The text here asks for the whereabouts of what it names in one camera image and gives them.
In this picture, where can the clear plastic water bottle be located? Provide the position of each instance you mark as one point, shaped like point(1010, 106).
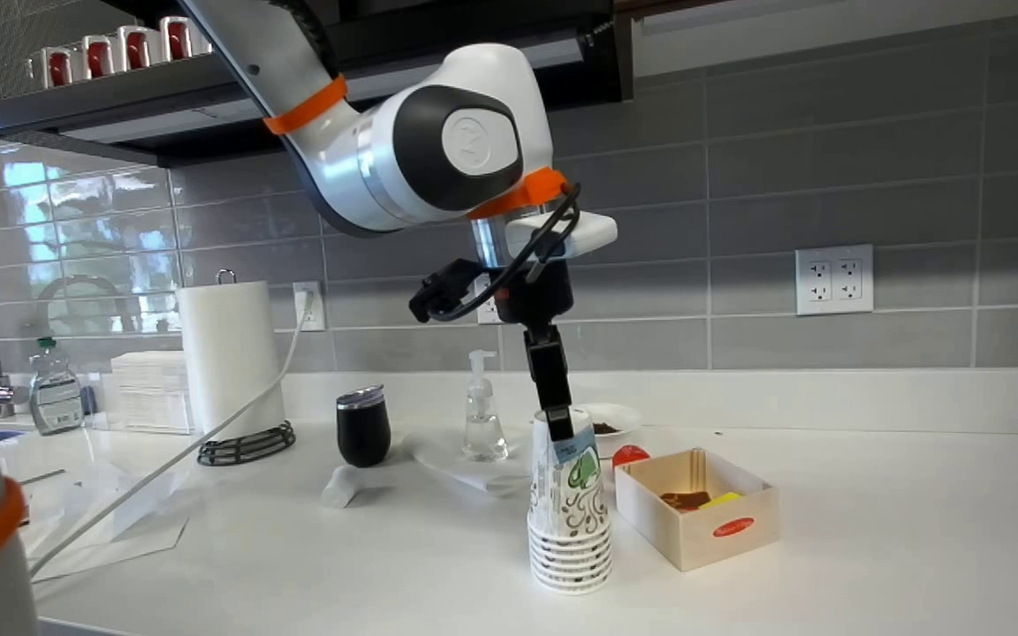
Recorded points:
point(54, 392)

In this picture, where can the white double wall outlet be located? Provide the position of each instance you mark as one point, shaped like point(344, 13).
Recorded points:
point(830, 280)

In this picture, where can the clear soap pump bottle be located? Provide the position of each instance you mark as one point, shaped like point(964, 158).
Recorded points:
point(482, 417)

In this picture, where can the red and white mug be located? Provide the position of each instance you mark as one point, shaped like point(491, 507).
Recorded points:
point(178, 37)
point(135, 48)
point(95, 55)
point(54, 63)

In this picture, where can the clear acrylic panel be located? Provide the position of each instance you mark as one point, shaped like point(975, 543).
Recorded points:
point(95, 496)

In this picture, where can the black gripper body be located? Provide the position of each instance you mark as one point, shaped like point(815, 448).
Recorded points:
point(534, 297)

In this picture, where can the white bowl with dark contents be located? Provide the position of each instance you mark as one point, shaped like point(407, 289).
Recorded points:
point(610, 426)

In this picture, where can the stack of printed paper cups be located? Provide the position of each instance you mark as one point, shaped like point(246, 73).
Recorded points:
point(570, 516)

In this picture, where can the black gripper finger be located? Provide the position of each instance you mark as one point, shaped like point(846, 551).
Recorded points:
point(534, 377)
point(559, 381)

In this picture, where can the white paper napkin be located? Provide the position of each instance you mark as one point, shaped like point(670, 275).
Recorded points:
point(459, 472)

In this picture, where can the black tumbler with clear lid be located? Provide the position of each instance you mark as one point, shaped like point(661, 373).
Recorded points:
point(360, 427)

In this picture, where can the brown toy food piece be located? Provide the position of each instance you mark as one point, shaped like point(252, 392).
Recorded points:
point(685, 500)

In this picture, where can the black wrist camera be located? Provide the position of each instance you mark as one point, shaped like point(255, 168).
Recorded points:
point(442, 289)

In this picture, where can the yellow toy food piece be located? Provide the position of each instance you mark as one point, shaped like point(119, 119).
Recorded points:
point(724, 500)

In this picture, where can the dark wall shelf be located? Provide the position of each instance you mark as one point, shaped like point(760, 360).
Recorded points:
point(122, 99)

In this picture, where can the small cardboard box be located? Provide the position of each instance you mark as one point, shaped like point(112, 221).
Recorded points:
point(696, 533)

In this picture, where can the white rectangular box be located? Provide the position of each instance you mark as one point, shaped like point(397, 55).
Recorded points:
point(148, 390)

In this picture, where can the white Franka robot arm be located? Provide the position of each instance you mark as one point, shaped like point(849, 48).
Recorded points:
point(416, 143)

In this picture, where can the white paper towel roll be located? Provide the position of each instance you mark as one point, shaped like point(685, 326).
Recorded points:
point(231, 355)

